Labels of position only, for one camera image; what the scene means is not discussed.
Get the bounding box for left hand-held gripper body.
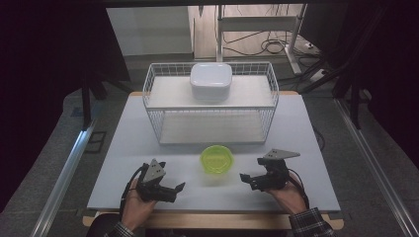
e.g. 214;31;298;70
135;158;178;203

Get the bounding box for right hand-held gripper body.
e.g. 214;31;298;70
250;148;301;193

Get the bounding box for green plastic bowl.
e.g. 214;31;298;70
199;144;235;176

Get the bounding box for white wire rack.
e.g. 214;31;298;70
141;61;281;146

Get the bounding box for white square plastic container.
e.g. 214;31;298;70
189;62;233;102

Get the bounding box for person's left hand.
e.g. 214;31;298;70
121;179;158;232

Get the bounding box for person's right hand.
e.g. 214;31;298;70
264;173;308;215

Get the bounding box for person's left plaid sleeve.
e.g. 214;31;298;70
104;221;136;237

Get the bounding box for person's plaid sleeve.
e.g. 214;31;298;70
104;221;136;237
288;206;338;237

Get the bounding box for person's right plaid sleeve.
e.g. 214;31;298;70
288;206;338;237

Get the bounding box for dark cloth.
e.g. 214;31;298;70
85;212;123;237

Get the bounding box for black metal stand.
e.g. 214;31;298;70
80;65;133;130
331;74;364;130

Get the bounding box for white power strip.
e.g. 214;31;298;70
308;68;328;83

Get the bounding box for white cabinet panel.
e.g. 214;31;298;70
106;6;195;57

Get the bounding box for left hand-held gripper cable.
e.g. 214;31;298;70
119;163;147;219

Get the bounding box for hand-held gripper cable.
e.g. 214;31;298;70
119;163;147;219
287;168;311;210

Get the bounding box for right hand-held gripper cable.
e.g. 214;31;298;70
287;168;311;210

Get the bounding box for thin black cable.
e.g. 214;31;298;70
311;125;326;152

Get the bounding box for black floor frame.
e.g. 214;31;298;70
84;130;108;154

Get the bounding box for aluminium rail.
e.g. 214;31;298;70
333;98;419;237
30;120;97;237

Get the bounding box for black floor cables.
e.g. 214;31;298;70
222;30;319;57

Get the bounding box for white metal desk frame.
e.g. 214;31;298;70
214;3;308;75

